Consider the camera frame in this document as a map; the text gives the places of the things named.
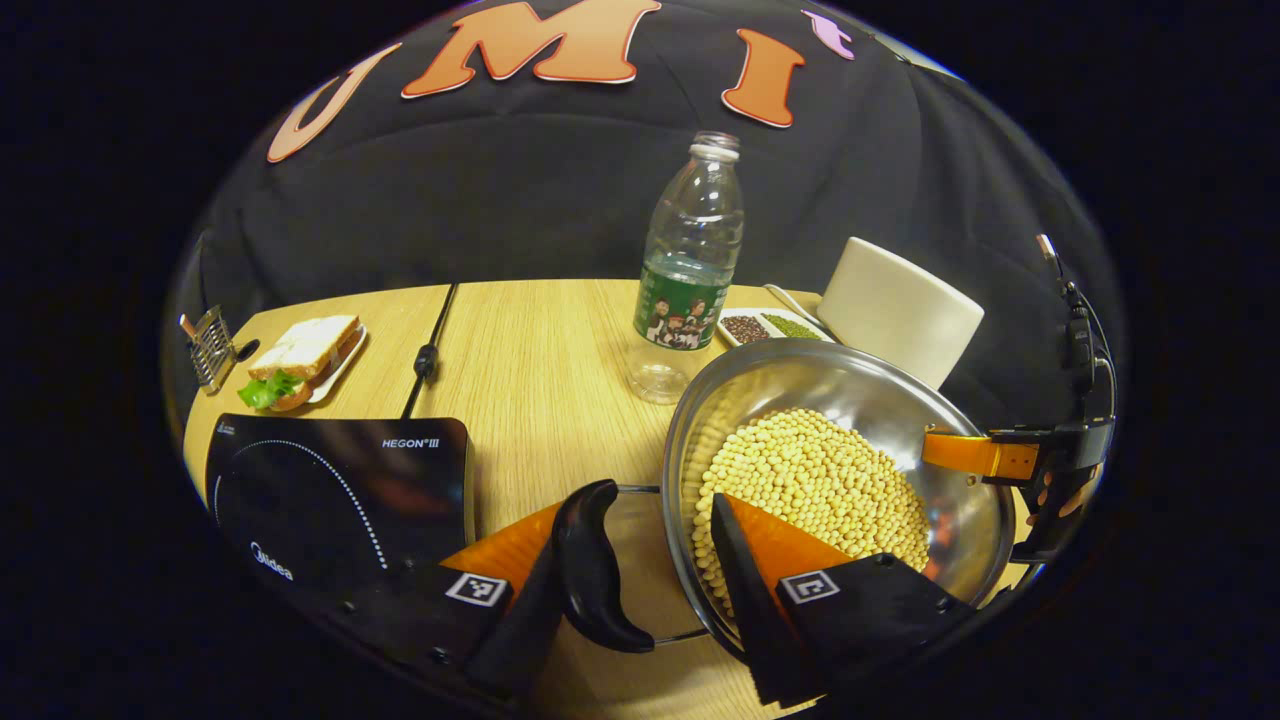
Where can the sandwich with lettuce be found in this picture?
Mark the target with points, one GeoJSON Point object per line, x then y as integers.
{"type": "Point", "coordinates": [305, 350]}

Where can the black backdrop cloth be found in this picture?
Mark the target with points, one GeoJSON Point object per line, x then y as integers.
{"type": "Point", "coordinates": [500, 200]}

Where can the white divided bean dish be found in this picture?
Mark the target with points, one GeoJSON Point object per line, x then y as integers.
{"type": "Point", "coordinates": [760, 327]}

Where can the clear plastic water bottle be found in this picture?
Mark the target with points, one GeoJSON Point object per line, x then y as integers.
{"type": "Point", "coordinates": [685, 280]}

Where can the steel pot with soybeans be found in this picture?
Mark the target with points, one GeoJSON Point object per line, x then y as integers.
{"type": "Point", "coordinates": [810, 470]}

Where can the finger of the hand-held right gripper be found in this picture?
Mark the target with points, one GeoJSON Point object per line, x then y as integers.
{"type": "Point", "coordinates": [975, 455]}

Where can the white appliance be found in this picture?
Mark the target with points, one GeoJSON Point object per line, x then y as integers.
{"type": "Point", "coordinates": [900, 310]}

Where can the black induction cooktop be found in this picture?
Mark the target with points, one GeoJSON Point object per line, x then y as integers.
{"type": "Point", "coordinates": [330, 490]}

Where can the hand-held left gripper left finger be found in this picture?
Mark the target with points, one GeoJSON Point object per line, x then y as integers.
{"type": "Point", "coordinates": [520, 630]}

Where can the small metal rack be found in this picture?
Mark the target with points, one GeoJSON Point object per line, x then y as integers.
{"type": "Point", "coordinates": [212, 350]}

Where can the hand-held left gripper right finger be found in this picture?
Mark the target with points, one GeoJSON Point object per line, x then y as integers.
{"type": "Point", "coordinates": [755, 620]}

